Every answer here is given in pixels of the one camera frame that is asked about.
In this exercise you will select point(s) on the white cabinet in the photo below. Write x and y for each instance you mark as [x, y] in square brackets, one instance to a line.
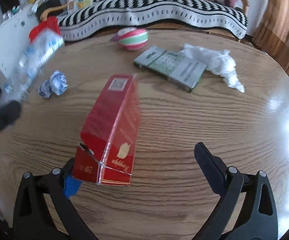
[14, 39]

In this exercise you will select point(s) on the red plastic chair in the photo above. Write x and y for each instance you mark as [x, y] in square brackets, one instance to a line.
[51, 23]

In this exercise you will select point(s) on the clear plastic water bottle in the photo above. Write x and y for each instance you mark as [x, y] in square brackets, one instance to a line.
[31, 63]

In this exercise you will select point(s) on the red cardboard box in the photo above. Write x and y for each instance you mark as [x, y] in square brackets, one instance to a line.
[109, 135]

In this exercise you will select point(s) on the crumpled blue white paper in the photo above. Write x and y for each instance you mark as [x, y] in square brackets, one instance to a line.
[55, 84]

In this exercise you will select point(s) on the yellow children book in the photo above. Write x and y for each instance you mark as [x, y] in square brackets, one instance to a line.
[73, 5]

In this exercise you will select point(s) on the white crumpled tissue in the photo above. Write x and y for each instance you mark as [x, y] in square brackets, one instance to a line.
[218, 62]

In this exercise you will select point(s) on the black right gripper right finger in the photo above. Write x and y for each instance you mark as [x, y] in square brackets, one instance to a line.
[258, 216]

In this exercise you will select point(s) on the brown curtain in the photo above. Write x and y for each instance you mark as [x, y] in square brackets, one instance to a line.
[272, 35]

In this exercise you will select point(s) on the purple monkey toy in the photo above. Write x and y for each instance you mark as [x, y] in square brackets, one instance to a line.
[131, 38]

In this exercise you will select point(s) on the green grey flat box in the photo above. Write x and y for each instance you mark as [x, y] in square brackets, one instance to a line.
[173, 66]

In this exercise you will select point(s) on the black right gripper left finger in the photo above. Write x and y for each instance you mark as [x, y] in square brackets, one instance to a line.
[43, 209]

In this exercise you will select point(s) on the black white striped sofa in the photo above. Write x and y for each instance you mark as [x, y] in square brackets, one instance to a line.
[102, 14]

